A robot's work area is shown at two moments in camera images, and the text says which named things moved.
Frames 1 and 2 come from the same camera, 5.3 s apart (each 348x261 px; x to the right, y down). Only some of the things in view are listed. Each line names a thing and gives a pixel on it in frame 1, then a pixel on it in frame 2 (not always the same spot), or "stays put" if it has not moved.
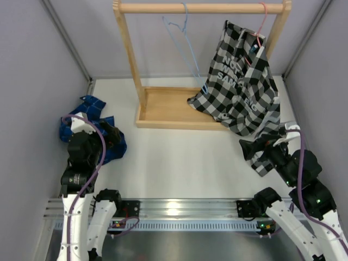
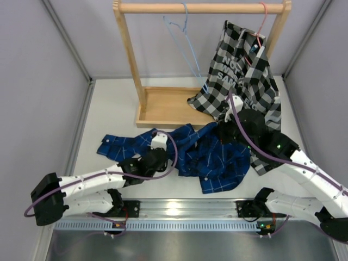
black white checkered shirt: (242, 95) stays put
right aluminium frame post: (326, 3) stays put
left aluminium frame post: (91, 80) stays put
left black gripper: (112, 137) → (163, 167)
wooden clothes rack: (169, 107) stays put
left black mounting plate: (130, 208) stays put
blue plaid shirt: (93, 109) → (193, 151)
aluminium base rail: (171, 210) stays put
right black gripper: (249, 148) → (223, 128)
